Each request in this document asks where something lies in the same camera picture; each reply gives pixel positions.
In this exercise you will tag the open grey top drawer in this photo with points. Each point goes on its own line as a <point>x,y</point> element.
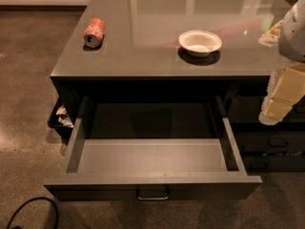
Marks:
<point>116,148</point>

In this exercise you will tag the crumpled paper trash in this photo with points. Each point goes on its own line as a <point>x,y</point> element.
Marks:
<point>63,117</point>

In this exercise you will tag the closed dark right drawers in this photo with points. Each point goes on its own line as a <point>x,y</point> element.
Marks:
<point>277,148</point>

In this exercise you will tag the metal drawer handle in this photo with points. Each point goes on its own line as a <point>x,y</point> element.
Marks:
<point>147,193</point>

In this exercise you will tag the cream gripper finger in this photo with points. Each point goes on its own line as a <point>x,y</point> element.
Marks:
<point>285,88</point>
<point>270,38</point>

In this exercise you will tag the dark grey cabinet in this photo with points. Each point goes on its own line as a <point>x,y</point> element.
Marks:
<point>140,56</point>

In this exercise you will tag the red coke can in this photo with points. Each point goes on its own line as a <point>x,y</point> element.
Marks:
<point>94,33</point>

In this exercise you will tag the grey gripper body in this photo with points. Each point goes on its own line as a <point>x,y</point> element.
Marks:
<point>294,35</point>

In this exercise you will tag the black trash bin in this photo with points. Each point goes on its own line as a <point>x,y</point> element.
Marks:
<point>54,123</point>

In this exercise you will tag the white paper bowl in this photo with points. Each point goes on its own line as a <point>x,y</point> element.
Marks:
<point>199,43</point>

